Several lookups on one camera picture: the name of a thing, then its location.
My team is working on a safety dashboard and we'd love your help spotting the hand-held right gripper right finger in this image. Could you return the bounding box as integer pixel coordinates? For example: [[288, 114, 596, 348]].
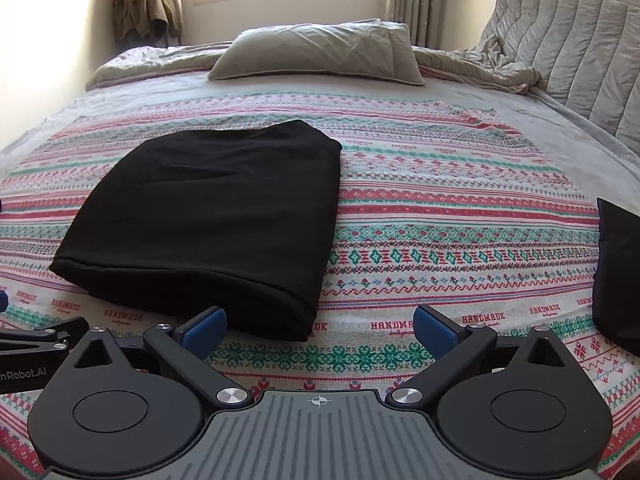
[[385, 304, 571, 409]]

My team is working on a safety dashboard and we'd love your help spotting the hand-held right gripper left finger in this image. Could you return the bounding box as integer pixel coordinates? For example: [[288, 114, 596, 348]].
[[71, 306, 253, 410]]

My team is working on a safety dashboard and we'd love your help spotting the patterned knit blanket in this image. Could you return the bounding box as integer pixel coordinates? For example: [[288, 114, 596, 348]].
[[0, 91, 640, 480]]

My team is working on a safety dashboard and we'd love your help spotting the folded black cloth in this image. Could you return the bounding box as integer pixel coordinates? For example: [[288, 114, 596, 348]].
[[591, 198, 640, 357]]

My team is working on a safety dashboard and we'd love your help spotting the rumpled grey duvet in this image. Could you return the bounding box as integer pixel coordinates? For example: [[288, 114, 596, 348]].
[[85, 44, 544, 97]]

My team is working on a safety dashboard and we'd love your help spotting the grey pillow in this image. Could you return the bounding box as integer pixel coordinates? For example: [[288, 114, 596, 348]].
[[207, 19, 426, 86]]

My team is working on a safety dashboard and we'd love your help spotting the grey quilted headboard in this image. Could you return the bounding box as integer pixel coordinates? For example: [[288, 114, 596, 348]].
[[480, 0, 640, 159]]

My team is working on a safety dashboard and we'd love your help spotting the hanging olive jacket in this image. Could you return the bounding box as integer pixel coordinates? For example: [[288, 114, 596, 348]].
[[112, 0, 184, 44]]

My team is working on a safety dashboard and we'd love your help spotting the grey patterned curtain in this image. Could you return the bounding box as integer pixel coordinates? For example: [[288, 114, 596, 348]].
[[382, 0, 454, 52]]

